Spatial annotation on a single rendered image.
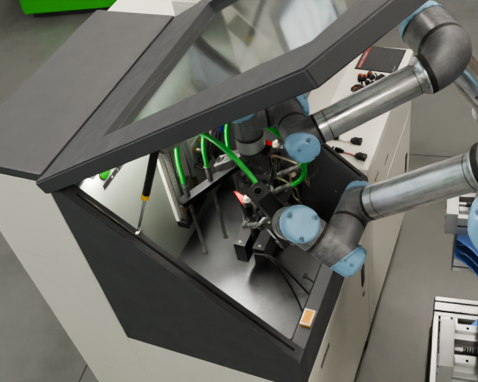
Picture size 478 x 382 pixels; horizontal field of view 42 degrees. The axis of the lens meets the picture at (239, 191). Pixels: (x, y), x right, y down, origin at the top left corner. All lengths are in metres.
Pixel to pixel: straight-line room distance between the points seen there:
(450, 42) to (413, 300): 1.65
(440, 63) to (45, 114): 0.98
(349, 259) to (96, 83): 0.84
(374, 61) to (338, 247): 1.35
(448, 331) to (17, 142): 1.17
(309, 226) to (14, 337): 2.22
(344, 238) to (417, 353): 1.53
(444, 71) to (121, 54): 0.88
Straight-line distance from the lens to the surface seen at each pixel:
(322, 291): 1.80
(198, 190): 1.91
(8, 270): 3.55
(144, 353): 2.07
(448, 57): 1.48
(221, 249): 2.09
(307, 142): 1.43
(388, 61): 2.53
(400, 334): 2.83
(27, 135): 1.66
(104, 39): 1.93
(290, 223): 1.25
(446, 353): 1.65
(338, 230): 1.32
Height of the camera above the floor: 2.41
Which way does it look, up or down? 44 degrees down
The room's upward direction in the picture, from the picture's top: 13 degrees counter-clockwise
